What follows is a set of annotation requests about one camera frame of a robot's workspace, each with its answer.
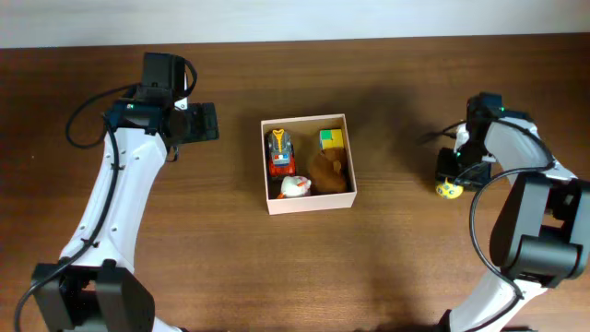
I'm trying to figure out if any yellow letter ball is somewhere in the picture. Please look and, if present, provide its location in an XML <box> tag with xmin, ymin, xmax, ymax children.
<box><xmin>435</xmin><ymin>181</ymin><xmax>464</xmax><ymax>199</ymax></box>

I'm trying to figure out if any red toy fire truck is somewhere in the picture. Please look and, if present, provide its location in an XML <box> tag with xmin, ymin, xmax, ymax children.
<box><xmin>267</xmin><ymin>128</ymin><xmax>296</xmax><ymax>180</ymax></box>

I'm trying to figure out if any pink duck figurine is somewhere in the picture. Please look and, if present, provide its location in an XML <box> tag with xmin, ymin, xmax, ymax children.
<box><xmin>277</xmin><ymin>176</ymin><xmax>312</xmax><ymax>199</ymax></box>

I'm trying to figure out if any brown plush toy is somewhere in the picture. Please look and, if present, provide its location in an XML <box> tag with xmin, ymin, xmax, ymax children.
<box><xmin>308</xmin><ymin>148</ymin><xmax>348</xmax><ymax>194</ymax></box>

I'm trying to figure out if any multicoloured puzzle cube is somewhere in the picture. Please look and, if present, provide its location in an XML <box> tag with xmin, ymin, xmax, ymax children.
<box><xmin>319</xmin><ymin>129</ymin><xmax>345</xmax><ymax>149</ymax></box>

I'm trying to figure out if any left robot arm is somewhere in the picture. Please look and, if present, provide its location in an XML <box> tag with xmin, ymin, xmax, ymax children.
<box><xmin>14</xmin><ymin>53</ymin><xmax>219</xmax><ymax>332</ymax></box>

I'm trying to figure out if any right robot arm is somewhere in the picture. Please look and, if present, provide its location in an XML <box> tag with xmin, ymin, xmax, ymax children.
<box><xmin>435</xmin><ymin>92</ymin><xmax>589</xmax><ymax>331</ymax></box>

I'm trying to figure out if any white cardboard box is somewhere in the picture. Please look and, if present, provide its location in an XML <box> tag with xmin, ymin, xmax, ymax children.
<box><xmin>261</xmin><ymin>114</ymin><xmax>357</xmax><ymax>215</ymax></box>

